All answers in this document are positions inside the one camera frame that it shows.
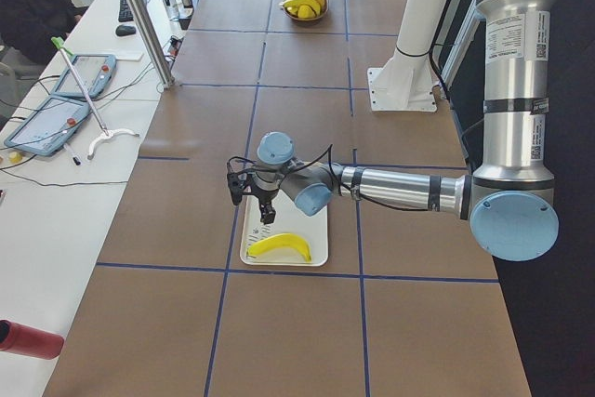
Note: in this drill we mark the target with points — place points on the brown wicker basket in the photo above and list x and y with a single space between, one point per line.
319 15

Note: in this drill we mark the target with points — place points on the blue teach pendant far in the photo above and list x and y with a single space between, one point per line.
96 71

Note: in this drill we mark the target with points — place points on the reacher grabber stick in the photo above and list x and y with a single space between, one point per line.
106 134

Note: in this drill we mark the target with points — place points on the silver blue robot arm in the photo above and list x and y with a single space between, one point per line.
507 199

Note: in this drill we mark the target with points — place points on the blue teach pendant near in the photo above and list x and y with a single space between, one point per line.
49 127

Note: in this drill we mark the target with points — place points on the blue teach pendant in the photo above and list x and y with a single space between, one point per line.
49 127
96 71

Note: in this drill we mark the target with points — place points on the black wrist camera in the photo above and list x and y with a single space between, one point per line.
236 185

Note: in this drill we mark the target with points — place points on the white pedestal column base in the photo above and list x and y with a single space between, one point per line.
404 83

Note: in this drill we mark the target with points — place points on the black computer mouse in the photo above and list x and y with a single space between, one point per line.
125 30

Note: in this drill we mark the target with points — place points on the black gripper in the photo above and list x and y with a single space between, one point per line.
266 197

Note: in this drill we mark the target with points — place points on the person in dark clothes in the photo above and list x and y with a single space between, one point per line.
30 25

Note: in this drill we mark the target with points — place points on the aluminium frame post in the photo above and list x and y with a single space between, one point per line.
151 42

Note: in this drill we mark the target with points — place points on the cream bear serving tray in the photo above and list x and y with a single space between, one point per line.
288 219

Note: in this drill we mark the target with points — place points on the red bottle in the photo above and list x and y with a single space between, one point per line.
29 341

